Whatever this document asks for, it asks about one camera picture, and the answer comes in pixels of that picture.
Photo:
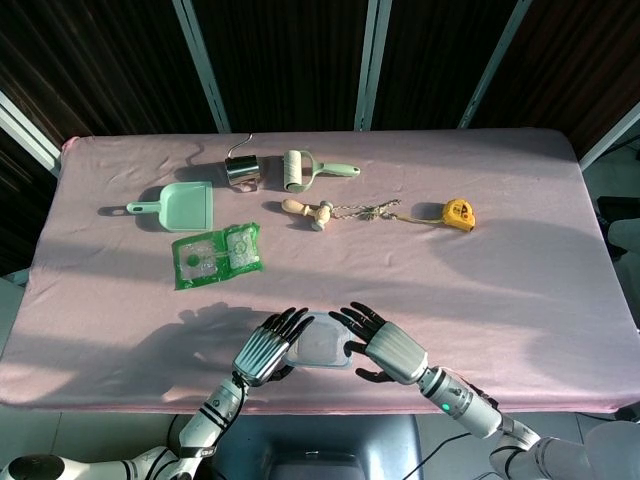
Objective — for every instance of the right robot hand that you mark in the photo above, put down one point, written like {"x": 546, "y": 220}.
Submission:
{"x": 395, "y": 352}

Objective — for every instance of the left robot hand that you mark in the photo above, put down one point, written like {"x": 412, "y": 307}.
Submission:
{"x": 260, "y": 352}

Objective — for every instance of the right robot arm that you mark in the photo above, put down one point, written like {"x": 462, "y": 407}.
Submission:
{"x": 465, "y": 400}

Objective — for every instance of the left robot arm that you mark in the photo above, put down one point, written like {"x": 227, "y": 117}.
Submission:
{"x": 215, "y": 405}

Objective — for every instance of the pink tablecloth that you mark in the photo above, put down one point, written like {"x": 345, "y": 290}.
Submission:
{"x": 450, "y": 310}

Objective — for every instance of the green plastic package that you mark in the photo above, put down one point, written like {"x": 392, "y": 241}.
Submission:
{"x": 240, "y": 250}

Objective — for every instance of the grey robot torso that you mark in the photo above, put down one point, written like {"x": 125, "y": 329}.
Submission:
{"x": 320, "y": 440}

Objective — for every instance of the yellow tape measure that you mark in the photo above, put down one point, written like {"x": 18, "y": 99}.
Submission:
{"x": 460, "y": 212}

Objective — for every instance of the mint green dustpan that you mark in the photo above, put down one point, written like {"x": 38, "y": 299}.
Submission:
{"x": 185, "y": 207}

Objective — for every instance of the shiny metal cup with hook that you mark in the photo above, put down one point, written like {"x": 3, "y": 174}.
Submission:
{"x": 242, "y": 170}

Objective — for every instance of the mint green lint roller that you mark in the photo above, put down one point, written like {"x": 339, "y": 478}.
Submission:
{"x": 294, "y": 170}

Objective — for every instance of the grey rounded equipment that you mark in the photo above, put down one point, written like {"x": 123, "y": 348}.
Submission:
{"x": 625, "y": 237}

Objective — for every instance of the light blue frame post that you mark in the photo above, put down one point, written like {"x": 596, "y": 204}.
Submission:
{"x": 495, "y": 60}
{"x": 372, "y": 65}
{"x": 202, "y": 65}
{"x": 25, "y": 132}
{"x": 612, "y": 132}

